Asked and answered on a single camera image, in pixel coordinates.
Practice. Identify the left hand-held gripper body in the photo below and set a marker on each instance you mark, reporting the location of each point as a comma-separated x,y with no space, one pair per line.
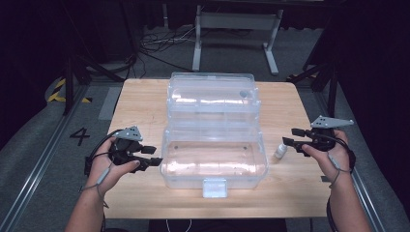
124,150

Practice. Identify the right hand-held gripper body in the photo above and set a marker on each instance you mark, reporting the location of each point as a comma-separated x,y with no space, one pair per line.
322,140

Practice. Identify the small white bottle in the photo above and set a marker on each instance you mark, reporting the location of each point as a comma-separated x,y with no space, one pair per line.
280,152

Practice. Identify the clear plastic storage box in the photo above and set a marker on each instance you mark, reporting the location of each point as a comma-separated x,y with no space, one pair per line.
212,154

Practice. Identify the person's right hand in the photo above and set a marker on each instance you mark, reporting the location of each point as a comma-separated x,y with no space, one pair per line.
335,164

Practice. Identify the person's left hand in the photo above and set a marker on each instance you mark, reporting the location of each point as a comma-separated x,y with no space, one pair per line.
101,170

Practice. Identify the black tripod stand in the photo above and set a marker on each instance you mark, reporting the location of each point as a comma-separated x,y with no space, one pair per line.
82,71
324,79

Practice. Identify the yellow black hazard tape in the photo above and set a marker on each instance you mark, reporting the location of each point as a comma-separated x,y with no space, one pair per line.
59,92

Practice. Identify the person's dark clothing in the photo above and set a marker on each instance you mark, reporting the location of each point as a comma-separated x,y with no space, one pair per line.
219,226

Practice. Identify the metal floor rail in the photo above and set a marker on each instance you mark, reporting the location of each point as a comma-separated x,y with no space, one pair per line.
361,187
35,167

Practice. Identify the white metal stand frame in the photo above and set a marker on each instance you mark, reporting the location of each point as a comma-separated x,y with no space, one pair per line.
237,21

